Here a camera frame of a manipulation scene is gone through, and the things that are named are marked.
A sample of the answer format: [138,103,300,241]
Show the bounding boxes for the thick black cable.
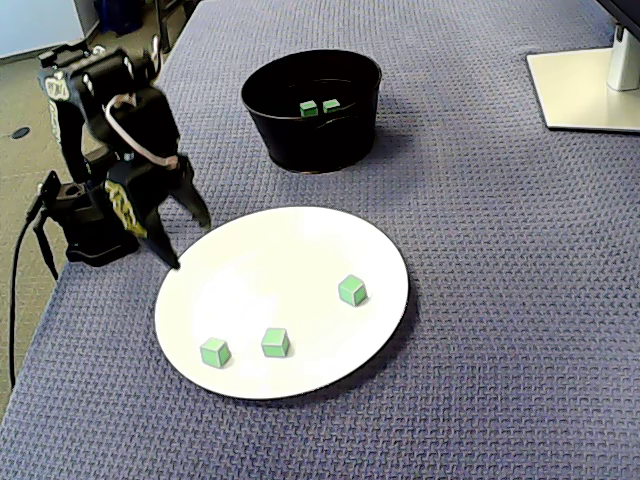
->
[7,192,49,390]

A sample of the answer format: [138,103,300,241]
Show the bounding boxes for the servo wire bundle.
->
[103,94,180,170]

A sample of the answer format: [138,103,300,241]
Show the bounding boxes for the white round plate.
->
[153,205,412,402]

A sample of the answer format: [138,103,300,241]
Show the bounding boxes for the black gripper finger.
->
[173,169,213,231]
[143,207,182,271]

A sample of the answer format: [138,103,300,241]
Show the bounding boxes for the dark chair legs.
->
[153,0,199,55]

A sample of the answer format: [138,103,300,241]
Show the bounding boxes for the black monitor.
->
[597,0,640,32]

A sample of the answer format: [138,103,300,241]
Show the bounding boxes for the short black cable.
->
[32,214,60,280]

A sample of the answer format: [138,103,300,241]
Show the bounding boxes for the blue woven table cloth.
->
[0,0,640,480]

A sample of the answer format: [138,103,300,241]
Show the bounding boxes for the blue bin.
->
[93,0,151,36]

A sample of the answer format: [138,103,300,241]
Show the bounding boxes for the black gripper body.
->
[102,89,195,237]

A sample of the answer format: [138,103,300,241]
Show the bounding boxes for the white board panel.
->
[0,0,100,64]

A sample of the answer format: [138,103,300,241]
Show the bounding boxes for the black round container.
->
[240,48,384,175]

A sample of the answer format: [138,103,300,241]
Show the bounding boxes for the white monitor stand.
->
[525,22,640,134]

